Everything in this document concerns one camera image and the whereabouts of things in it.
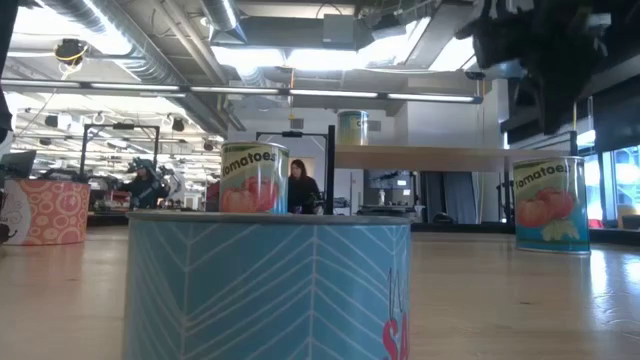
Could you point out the dark computer monitor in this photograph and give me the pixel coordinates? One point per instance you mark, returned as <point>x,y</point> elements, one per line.
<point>17,164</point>

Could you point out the silver rectangular air duct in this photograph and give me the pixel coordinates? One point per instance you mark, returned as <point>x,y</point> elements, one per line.
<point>500,70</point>

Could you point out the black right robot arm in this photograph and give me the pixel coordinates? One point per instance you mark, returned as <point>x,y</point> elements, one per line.
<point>540,35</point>

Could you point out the long linear ceiling light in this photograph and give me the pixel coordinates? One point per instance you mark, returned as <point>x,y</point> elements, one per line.
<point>235,90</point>

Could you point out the silver round air duct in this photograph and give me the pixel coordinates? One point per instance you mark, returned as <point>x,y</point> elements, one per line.
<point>125,45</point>
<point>222,15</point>

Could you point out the red chair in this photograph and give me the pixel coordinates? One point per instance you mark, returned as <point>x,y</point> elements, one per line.
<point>215,196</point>

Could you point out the black round ceiling device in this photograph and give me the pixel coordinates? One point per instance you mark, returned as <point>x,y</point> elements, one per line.
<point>70,50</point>

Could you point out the person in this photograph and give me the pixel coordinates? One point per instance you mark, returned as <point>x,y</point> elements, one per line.
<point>302,192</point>
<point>145,192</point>

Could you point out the grey ceiling box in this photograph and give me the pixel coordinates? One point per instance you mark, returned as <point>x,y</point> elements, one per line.
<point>340,30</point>

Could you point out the white bottle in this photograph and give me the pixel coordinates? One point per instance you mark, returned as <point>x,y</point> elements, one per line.
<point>381,197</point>

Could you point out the tomatoes tin can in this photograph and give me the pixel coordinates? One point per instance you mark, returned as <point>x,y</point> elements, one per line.
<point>255,175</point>
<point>550,205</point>

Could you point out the wooden shelf board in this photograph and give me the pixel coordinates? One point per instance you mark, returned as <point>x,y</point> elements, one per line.
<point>430,157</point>

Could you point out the dark wall screen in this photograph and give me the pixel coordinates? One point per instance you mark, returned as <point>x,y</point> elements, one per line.
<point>390,179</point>

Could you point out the grey curtain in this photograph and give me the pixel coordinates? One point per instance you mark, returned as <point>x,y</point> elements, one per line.
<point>462,197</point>

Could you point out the bright window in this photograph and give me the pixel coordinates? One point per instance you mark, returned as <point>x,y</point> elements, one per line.
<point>625,180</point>

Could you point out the black gantry frame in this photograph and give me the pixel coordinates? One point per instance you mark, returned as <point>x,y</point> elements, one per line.
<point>292,134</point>
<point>120,126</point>

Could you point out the orange circle-pattern tin can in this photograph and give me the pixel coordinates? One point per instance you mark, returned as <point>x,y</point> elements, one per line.
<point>50,212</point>

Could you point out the blue salmon tin can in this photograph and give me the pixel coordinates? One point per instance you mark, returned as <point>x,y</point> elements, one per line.
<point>250,290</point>

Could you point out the black shelf post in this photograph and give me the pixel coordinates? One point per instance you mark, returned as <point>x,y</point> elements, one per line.
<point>507,200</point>
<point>331,170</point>
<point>574,145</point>

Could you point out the corn tin can green-yellow label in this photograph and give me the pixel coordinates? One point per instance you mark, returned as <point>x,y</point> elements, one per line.
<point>352,129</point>

